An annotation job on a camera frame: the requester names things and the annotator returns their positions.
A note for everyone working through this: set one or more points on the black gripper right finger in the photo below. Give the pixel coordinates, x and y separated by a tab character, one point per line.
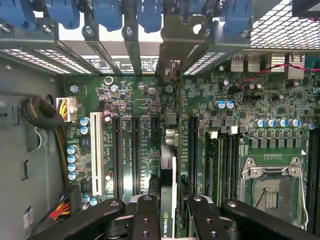
207	225

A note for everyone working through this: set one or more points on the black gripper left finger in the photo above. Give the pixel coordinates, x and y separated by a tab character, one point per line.
146	220

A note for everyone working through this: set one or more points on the dark RAM stick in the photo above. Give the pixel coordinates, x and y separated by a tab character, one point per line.
213	172

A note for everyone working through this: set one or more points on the black long expansion slot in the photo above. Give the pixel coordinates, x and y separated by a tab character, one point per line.
117	157

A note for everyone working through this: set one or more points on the CPU socket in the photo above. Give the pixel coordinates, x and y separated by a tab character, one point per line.
272	195

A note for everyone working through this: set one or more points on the white expansion slot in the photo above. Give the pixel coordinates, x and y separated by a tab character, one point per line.
97	155

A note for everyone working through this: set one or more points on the short black expansion slot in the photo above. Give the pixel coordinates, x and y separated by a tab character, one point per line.
155	128

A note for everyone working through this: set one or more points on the green motherboard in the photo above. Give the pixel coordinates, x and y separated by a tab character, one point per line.
140	100

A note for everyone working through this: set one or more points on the white power connector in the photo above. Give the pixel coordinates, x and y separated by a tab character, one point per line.
72	110

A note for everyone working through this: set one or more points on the vented metal slot cover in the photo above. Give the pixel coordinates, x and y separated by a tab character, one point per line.
91	35
35	40
130	37
6	37
230	40

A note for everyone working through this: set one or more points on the blue card retention clip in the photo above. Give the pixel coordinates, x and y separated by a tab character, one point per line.
15	12
236	15
107	15
62	12
150	15

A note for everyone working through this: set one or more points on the black open PC case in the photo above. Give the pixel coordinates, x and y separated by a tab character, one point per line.
261	10

